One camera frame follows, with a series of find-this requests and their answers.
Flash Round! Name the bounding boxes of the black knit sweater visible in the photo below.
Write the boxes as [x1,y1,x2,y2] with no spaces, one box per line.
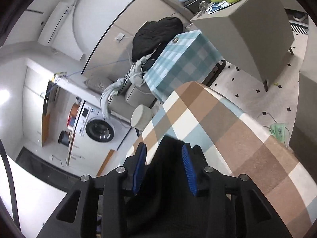
[123,134,236,238]

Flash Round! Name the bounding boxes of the light clothes pile on sofa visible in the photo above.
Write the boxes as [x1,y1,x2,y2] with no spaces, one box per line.
[100,53,152,119]

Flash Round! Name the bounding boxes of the checkered table cloth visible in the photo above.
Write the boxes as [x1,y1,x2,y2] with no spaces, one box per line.
[137,82,316,237]

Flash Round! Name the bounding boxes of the white round stool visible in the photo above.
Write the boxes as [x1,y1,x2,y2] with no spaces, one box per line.
[130,104,153,130]

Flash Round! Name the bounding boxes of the white washing machine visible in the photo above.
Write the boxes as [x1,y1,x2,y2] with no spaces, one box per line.
[74,101,131,151]

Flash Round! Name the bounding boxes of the grey sofa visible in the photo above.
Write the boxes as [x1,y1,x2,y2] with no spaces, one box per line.
[84,75,156,122]

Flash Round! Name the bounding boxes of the black cooking pot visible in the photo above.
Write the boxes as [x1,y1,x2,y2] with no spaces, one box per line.
[58,131,72,147]

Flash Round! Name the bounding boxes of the orange pot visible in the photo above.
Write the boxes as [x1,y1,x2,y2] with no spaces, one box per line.
[69,103,79,118]

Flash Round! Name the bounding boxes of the green plastic bag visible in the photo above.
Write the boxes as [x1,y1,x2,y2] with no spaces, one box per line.
[256,111,291,148]

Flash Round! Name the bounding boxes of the range hood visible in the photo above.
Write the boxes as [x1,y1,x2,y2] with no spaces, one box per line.
[43,81,59,116]

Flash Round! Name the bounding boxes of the teal plaid small table cloth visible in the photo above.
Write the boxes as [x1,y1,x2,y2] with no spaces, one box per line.
[143,30,224,103]

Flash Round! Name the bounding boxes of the black jacket on sofa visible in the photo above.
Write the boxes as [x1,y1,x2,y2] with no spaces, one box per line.
[131,17,184,62]

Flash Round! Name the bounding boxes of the white kitchen cabinets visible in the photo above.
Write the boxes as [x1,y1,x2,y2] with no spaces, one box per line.
[20,65,117,176]

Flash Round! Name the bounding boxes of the beige cube side table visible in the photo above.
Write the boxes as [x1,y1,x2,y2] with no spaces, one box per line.
[191,0,294,90]

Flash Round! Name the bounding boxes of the white air conditioner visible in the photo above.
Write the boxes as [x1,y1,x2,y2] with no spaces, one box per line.
[38,2,84,61]

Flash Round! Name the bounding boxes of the black cable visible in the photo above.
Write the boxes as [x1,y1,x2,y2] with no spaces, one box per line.
[0,138,22,233]

